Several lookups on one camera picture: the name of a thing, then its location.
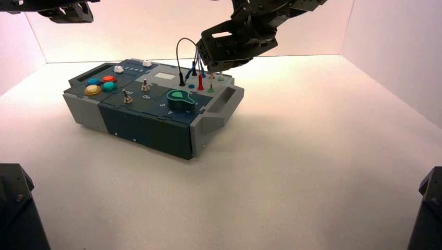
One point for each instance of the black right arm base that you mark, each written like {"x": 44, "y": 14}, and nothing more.
{"x": 428, "y": 214}

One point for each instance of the small white display window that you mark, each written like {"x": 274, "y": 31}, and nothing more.
{"x": 164, "y": 76}

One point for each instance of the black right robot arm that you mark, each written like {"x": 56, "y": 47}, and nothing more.
{"x": 304, "y": 4}

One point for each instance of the grey and dark blue task box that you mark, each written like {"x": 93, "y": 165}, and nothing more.
{"x": 148, "y": 127}

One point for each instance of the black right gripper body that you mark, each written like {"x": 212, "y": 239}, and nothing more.
{"x": 238, "y": 40}

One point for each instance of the green rotary knob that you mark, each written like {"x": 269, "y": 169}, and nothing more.
{"x": 179, "y": 100}

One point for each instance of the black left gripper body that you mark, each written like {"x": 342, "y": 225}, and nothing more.
{"x": 24, "y": 4}

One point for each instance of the yellow push button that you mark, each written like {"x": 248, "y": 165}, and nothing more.
{"x": 92, "y": 90}

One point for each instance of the teal push button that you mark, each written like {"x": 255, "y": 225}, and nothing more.
{"x": 109, "y": 87}

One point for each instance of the red push button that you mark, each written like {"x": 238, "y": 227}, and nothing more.
{"x": 109, "y": 79}

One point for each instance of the blue push button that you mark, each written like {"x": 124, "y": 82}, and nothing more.
{"x": 93, "y": 82}

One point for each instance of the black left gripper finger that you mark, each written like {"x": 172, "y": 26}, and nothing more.
{"x": 58, "y": 15}
{"x": 82, "y": 13}

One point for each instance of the white slider knob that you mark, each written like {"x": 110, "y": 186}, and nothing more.
{"x": 147, "y": 63}
{"x": 118, "y": 69}

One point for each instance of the metal toggle switch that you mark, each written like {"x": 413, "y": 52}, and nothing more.
{"x": 145, "y": 86}
{"x": 127, "y": 99}

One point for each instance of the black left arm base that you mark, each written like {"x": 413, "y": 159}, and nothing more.
{"x": 17, "y": 214}

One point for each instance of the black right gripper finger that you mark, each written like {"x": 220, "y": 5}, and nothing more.
{"x": 237, "y": 63}
{"x": 217, "y": 66}

